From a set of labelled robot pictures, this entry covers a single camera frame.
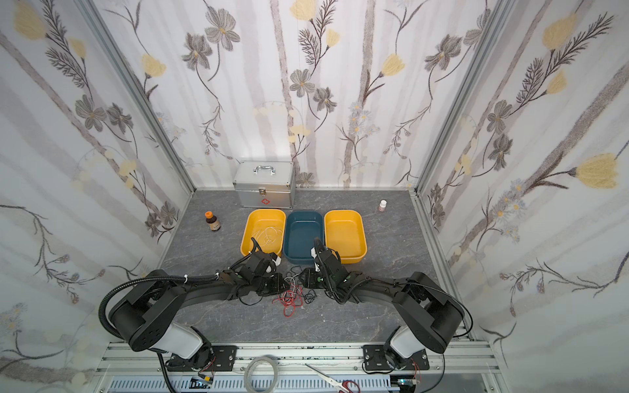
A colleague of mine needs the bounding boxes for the black cable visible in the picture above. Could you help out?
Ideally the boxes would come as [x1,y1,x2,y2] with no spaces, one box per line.
[284,264,318,305]

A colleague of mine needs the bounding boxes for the red cable bundle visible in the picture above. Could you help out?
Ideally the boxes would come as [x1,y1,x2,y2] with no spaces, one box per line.
[272,287,306,318]

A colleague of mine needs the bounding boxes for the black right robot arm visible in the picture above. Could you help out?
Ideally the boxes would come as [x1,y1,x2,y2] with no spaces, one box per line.
[300,238,468,354]

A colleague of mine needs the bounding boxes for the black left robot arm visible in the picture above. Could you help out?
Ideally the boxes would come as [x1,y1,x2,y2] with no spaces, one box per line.
[98,242,288,363]

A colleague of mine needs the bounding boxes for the dark teal plastic bin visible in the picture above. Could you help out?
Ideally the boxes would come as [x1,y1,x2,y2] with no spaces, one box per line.
[282,211,324,265]

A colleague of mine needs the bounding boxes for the left yellow plastic bin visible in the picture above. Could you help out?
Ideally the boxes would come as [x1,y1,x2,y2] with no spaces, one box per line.
[240,209,287,255]

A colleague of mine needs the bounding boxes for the yellow plastic bin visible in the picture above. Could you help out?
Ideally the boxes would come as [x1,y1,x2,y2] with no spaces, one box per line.
[324,210,368,265]
[240,209,287,255]

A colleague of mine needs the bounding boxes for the right yellow plastic bin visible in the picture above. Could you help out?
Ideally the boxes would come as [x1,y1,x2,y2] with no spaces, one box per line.
[324,210,368,265]

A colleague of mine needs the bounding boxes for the brown bottle orange cap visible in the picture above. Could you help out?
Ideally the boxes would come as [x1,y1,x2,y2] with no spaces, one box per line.
[205,211,221,232]

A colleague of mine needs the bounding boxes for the silver aluminium first-aid case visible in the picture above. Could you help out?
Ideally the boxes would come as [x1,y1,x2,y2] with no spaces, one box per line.
[233,161,296,209]

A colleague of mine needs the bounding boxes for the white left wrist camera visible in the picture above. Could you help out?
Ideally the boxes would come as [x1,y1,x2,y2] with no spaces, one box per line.
[252,251,281,276]

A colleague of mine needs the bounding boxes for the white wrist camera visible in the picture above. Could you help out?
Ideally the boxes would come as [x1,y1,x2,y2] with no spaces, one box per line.
[252,251,281,276]
[311,247,325,272]

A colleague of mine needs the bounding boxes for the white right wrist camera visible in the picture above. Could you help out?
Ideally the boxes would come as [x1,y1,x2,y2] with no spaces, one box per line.
[311,247,325,272]

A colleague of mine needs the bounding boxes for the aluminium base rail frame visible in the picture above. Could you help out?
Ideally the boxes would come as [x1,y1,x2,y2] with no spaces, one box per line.
[88,342,508,392]

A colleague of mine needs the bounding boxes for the coiled white cable roll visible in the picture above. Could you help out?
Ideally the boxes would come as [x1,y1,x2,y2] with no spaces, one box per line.
[243,355,279,393]

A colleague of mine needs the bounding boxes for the scissors on rail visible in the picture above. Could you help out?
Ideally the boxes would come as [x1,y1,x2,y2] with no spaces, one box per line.
[306,365,352,393]

